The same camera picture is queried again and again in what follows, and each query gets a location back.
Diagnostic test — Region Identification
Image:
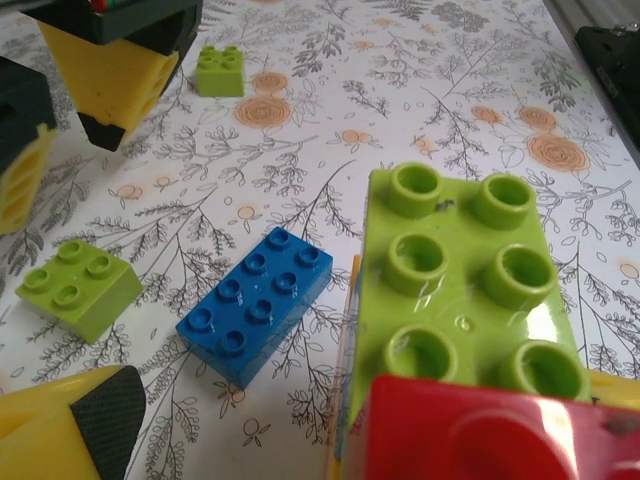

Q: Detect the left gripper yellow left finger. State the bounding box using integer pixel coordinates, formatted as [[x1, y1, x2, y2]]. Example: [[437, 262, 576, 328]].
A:
[[0, 364, 146, 480]]

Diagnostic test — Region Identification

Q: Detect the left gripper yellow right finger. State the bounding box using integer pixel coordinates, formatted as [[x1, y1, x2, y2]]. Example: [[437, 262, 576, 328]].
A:
[[584, 368, 640, 409]]

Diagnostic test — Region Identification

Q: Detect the small green lego brick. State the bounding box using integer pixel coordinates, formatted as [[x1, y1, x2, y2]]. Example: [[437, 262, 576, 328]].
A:
[[193, 44, 247, 99], [13, 238, 145, 345]]

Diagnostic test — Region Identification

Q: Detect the small red lego brick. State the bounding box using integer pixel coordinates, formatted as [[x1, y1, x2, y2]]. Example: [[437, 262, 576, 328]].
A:
[[339, 374, 640, 480]]

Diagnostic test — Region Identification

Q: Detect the long green lego brick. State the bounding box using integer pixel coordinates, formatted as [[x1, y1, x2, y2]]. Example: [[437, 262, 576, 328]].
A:
[[344, 162, 594, 451]]

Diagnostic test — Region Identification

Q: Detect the long blue lego brick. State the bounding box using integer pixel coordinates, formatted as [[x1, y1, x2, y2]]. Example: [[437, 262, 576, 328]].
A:
[[174, 225, 335, 390]]

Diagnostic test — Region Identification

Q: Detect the floral patterned table cover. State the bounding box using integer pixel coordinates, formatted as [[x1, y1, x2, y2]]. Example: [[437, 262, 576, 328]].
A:
[[0, 0, 640, 480]]

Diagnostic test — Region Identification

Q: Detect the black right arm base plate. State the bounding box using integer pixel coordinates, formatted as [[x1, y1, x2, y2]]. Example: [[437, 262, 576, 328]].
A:
[[572, 24, 640, 169]]

